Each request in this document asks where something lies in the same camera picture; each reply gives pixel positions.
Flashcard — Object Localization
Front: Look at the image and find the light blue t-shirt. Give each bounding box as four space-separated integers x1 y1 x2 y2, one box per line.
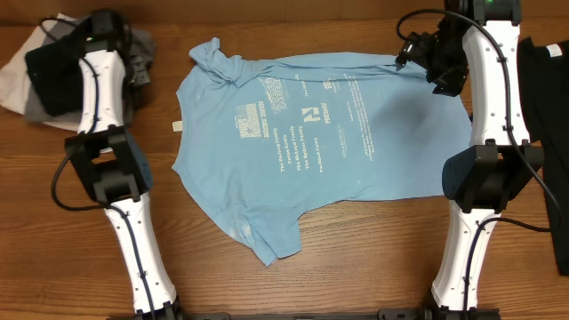
173 38 471 265

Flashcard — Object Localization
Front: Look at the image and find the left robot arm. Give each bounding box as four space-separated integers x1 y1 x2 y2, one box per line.
65 38 181 319

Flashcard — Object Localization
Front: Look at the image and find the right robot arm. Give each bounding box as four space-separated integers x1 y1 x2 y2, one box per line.
396 0 544 319

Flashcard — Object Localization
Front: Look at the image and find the folded grey garment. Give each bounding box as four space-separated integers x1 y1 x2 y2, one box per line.
23 22 156 131

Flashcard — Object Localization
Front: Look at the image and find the folded black garment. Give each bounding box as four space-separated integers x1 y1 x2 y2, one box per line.
25 36 83 116

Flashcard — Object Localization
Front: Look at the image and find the black t-shirt on right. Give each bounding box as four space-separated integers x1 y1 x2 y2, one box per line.
517 37 568 276

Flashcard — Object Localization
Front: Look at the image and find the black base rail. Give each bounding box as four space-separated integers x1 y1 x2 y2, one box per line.
108 307 501 320

